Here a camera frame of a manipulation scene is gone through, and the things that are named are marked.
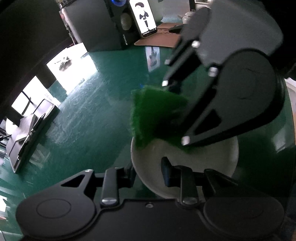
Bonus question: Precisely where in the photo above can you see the white ceramic bowl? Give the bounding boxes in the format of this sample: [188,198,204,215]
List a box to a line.
[130,137,239,199]

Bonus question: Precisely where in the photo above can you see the green scrubbing cloth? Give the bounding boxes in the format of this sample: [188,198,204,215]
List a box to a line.
[130,85,188,152]

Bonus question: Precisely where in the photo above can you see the brown leather mouse pad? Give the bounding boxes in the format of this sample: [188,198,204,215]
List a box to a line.
[134,23,181,48]

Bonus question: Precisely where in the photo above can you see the smartphone with lit screen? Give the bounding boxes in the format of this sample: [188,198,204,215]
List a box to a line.
[129,0,157,39]

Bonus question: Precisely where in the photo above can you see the black speaker blue light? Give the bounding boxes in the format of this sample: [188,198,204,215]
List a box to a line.
[104,0,140,49]

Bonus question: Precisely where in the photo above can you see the grey computer case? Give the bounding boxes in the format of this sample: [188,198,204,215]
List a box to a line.
[62,1,121,52]

